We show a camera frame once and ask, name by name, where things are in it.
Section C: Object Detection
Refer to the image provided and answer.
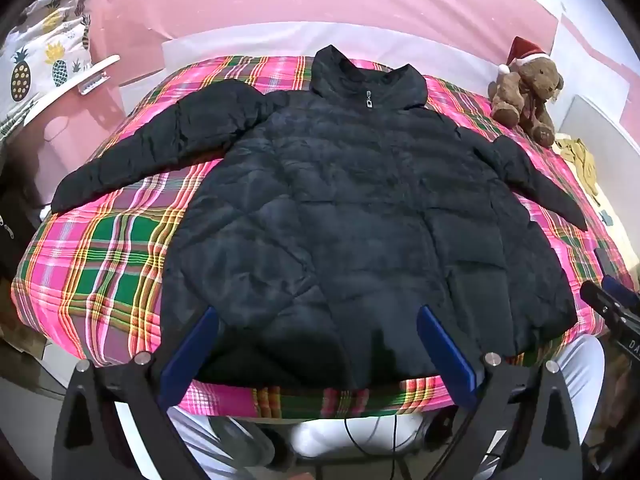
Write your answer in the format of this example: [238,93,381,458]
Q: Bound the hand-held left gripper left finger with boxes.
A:
[52,305,221,480]

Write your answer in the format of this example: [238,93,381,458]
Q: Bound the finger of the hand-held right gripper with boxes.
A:
[601,273,640,312]
[579,280,624,324]

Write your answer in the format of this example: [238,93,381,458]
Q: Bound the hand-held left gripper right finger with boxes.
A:
[415,304,586,480]

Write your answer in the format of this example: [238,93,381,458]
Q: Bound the black puffer jacket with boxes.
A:
[50,45,588,391]

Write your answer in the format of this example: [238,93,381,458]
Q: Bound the person's white pants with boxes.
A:
[165,335,608,480]

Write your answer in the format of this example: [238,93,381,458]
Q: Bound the pink plaid blanket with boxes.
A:
[10,55,636,418]

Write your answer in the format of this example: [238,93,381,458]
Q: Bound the yellow cloth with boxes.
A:
[552,135,601,206]

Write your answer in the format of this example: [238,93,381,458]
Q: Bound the white panel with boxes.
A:
[557,94,640,186]

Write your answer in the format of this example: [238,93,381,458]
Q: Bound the brown teddy bear santa hat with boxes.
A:
[487,36,566,148]

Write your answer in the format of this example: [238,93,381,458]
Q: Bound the white window sill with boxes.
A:
[30,54,121,111]

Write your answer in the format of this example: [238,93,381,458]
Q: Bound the white headboard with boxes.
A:
[162,27,501,78]

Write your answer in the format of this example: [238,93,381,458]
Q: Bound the pineapple print curtain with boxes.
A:
[0,0,93,136]

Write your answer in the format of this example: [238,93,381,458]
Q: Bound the black cable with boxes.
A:
[342,402,401,480]

